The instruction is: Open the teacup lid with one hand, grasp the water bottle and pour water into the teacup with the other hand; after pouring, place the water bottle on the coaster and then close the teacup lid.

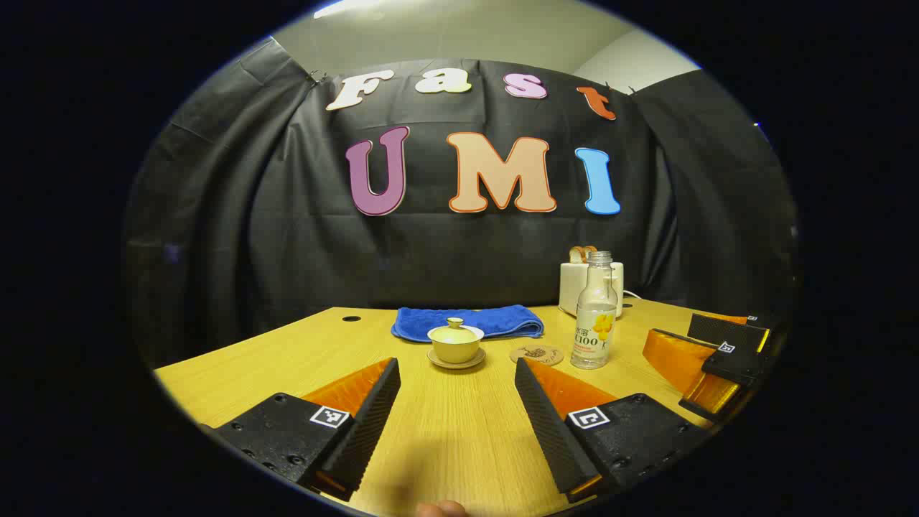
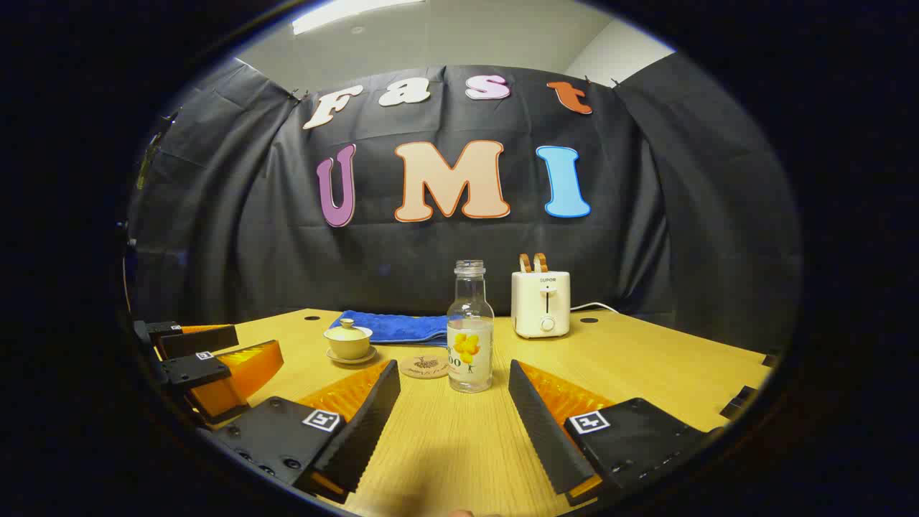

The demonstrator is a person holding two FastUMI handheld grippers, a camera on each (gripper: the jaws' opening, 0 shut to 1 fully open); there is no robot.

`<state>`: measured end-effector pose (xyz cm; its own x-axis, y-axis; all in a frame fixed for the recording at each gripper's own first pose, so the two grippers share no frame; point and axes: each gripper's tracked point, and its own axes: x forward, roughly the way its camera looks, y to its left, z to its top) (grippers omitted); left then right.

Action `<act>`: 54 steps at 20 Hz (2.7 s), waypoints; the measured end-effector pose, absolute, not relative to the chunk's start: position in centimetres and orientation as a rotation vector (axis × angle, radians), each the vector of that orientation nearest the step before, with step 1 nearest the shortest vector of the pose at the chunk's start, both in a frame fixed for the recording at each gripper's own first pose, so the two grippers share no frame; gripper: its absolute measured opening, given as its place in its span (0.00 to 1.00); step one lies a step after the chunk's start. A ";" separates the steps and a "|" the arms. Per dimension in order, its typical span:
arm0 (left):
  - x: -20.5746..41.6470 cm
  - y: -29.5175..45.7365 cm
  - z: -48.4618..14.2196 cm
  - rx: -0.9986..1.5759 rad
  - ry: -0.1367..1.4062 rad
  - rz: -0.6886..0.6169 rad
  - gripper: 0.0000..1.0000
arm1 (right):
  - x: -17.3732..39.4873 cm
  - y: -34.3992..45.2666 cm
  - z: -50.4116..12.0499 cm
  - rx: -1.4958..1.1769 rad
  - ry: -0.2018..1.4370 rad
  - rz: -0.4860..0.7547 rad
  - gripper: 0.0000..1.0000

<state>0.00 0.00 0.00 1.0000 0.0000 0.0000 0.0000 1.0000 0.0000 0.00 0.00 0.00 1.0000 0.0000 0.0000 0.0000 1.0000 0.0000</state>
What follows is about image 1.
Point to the black backdrop cloth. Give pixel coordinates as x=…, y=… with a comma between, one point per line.
x=287, y=237

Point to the bread slice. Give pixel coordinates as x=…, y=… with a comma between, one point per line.
x=590, y=253
x=576, y=254

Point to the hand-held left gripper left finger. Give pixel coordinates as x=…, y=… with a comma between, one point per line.
x=362, y=431

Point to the white toaster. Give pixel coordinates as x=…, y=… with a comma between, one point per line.
x=572, y=287

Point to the beige teacup lid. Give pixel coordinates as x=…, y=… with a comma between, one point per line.
x=455, y=332

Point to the beige teacup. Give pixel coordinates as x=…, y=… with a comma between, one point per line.
x=455, y=353

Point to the beige saucer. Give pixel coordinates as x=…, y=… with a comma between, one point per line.
x=456, y=365

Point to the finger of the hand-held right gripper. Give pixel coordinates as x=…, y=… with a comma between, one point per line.
x=675, y=359
x=725, y=332

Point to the clear water bottle yellow label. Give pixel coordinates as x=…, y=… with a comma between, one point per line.
x=594, y=337

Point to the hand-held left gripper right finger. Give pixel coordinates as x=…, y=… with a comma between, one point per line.
x=549, y=431

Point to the blue towel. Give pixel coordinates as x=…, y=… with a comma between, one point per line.
x=495, y=320

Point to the round cork coaster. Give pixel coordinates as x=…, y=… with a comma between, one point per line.
x=535, y=355

